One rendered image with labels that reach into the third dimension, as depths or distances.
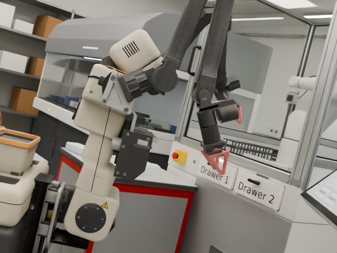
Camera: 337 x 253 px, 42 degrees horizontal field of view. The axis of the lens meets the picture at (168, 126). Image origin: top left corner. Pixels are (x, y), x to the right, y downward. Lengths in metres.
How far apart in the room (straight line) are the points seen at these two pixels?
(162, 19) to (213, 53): 1.62
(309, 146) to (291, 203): 0.26
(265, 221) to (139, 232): 0.66
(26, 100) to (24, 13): 1.14
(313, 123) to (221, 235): 0.75
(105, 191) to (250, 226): 0.88
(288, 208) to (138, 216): 0.76
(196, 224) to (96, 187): 1.05
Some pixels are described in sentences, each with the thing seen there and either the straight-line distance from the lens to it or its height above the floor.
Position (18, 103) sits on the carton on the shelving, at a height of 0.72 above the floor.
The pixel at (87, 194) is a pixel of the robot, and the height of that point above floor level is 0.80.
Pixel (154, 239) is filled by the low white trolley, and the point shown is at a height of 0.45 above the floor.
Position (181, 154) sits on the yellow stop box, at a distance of 2.58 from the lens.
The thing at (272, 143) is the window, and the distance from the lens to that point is 2.15.
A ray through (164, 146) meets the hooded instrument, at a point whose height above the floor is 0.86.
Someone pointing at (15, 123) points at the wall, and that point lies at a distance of 6.16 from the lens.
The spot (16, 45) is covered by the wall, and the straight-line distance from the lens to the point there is 6.05.
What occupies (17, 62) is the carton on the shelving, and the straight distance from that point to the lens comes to 5.64.
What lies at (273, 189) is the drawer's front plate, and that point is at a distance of 2.07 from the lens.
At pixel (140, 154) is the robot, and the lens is 1.49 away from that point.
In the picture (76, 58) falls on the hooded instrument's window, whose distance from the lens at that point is 3.79.
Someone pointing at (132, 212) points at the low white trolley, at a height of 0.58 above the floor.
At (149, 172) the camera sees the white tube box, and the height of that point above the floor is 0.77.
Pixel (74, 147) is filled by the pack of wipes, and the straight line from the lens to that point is 2.59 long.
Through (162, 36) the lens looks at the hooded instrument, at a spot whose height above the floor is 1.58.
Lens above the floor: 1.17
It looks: 3 degrees down
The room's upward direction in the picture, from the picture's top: 14 degrees clockwise
